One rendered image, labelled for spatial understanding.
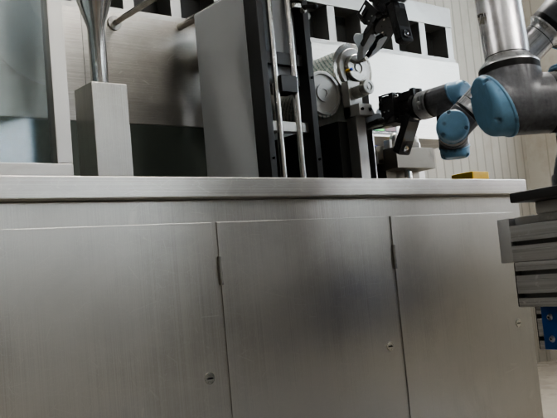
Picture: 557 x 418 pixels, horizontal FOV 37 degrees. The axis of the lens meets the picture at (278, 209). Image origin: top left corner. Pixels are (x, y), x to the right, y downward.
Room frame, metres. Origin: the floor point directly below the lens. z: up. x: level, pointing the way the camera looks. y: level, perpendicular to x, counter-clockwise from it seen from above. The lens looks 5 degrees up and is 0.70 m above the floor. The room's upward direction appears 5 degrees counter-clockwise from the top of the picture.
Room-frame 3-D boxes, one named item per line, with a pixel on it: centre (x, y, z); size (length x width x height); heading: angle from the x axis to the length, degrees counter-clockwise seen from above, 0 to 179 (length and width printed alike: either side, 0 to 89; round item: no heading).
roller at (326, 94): (2.26, -0.07, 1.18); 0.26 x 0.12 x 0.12; 39
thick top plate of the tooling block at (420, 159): (2.48, -0.28, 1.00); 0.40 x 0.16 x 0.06; 39
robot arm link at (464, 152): (2.05, -0.46, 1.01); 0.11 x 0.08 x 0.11; 168
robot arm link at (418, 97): (2.13, -0.41, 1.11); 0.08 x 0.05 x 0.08; 129
